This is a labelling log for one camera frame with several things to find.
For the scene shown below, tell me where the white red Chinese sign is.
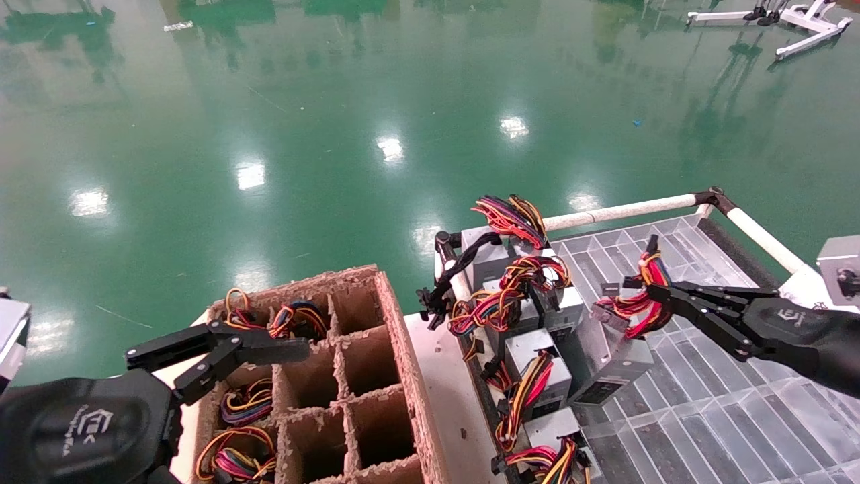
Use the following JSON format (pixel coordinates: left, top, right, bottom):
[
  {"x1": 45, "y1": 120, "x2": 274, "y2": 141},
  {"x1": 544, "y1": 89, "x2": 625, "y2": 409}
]
[{"x1": 771, "y1": 266, "x2": 834, "y2": 311}]

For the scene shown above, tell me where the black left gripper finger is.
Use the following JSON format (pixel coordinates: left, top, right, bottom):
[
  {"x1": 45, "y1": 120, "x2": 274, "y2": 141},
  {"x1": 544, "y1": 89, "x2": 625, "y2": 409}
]
[{"x1": 173, "y1": 336, "x2": 313, "y2": 407}]

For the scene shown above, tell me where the white wheeled floor stand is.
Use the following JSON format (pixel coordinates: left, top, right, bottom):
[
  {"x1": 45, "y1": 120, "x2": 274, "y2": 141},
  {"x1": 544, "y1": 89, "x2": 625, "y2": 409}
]
[{"x1": 685, "y1": 0, "x2": 853, "y2": 63}]

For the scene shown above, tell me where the black foam rail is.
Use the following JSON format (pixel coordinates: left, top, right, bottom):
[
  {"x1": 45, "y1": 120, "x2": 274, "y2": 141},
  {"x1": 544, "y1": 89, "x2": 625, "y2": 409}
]
[{"x1": 697, "y1": 216, "x2": 787, "y2": 296}]

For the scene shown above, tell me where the black pipe corner joint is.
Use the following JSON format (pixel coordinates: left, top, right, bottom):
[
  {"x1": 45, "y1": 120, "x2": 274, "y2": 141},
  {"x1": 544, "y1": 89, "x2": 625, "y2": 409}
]
[{"x1": 692, "y1": 186, "x2": 736, "y2": 216}]

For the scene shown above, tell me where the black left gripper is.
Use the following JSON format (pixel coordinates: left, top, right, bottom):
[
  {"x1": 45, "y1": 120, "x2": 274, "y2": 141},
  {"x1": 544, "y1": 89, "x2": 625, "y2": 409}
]
[{"x1": 0, "y1": 321, "x2": 232, "y2": 484}]

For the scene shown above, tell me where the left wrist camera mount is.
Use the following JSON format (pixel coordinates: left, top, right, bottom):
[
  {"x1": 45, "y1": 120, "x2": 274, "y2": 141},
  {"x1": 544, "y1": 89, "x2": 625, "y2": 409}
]
[{"x1": 0, "y1": 289, "x2": 32, "y2": 394}]

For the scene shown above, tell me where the black cable bundle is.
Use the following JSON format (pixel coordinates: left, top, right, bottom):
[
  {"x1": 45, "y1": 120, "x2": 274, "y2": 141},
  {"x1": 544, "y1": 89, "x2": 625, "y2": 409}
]
[{"x1": 415, "y1": 232, "x2": 501, "y2": 330}]

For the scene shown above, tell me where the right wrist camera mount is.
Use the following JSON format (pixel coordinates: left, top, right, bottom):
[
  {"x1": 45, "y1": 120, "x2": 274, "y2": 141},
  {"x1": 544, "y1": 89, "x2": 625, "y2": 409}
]
[{"x1": 816, "y1": 235, "x2": 860, "y2": 309}]

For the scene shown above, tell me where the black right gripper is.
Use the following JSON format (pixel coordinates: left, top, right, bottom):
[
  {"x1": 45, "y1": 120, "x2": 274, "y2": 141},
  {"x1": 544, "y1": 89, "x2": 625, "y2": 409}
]
[{"x1": 645, "y1": 282, "x2": 860, "y2": 399}]

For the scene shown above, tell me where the power supply with coloured wires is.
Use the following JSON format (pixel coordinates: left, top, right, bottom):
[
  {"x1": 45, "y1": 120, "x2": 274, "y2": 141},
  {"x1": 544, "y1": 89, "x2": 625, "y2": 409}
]
[
  {"x1": 501, "y1": 255, "x2": 587, "y2": 331},
  {"x1": 496, "y1": 329, "x2": 573, "y2": 452},
  {"x1": 570, "y1": 234, "x2": 674, "y2": 408},
  {"x1": 195, "y1": 425, "x2": 280, "y2": 484},
  {"x1": 218, "y1": 378, "x2": 276, "y2": 428},
  {"x1": 224, "y1": 288, "x2": 271, "y2": 331},
  {"x1": 492, "y1": 407, "x2": 592, "y2": 484},
  {"x1": 269, "y1": 300, "x2": 330, "y2": 340},
  {"x1": 460, "y1": 195, "x2": 548, "y2": 290},
  {"x1": 447, "y1": 289, "x2": 540, "y2": 352}
]

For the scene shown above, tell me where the cardboard divider box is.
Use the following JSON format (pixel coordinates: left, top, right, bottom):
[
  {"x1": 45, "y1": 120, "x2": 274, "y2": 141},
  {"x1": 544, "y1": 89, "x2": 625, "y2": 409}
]
[{"x1": 190, "y1": 264, "x2": 449, "y2": 484}]

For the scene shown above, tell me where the long white rack pipe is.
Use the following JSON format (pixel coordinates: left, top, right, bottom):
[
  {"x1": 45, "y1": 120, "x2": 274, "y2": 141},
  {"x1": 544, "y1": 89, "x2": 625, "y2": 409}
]
[
  {"x1": 541, "y1": 193, "x2": 699, "y2": 233},
  {"x1": 724, "y1": 205, "x2": 806, "y2": 275}
]

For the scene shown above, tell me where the short white rack pipe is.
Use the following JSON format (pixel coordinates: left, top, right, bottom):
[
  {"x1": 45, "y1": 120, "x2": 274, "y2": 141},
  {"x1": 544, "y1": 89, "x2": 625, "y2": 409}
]
[{"x1": 433, "y1": 231, "x2": 472, "y2": 303}]

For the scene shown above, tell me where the clear plastic divided tray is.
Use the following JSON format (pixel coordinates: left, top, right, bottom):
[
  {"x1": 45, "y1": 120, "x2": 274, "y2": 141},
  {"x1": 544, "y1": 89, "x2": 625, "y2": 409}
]
[{"x1": 548, "y1": 214, "x2": 860, "y2": 484}]

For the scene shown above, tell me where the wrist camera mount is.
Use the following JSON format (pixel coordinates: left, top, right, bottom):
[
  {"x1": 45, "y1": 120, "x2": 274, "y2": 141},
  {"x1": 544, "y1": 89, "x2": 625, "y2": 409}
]
[
  {"x1": 0, "y1": 289, "x2": 32, "y2": 394},
  {"x1": 816, "y1": 235, "x2": 860, "y2": 309}
]

